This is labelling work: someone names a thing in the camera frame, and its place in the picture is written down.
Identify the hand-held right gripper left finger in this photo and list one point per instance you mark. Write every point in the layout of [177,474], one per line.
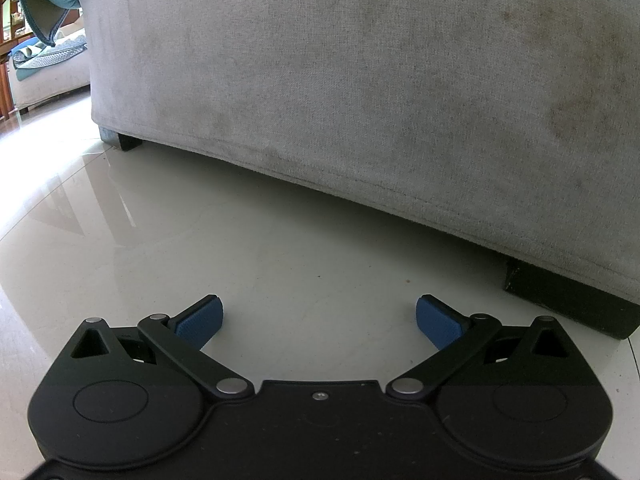
[200,322]

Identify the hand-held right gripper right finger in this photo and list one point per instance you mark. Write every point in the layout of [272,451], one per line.
[440,322]

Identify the grey upholstered sofa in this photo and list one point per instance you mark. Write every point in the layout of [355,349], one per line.
[350,85]

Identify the white fabric sofa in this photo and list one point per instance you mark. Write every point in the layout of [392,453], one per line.
[50,82]

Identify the blue patterned cloth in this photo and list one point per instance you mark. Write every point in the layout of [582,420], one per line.
[47,57]

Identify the brown wooden cabinet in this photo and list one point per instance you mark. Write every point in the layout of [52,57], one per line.
[5,60]

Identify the teal trimmed cloth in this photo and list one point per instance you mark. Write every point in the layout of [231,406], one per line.
[37,15]

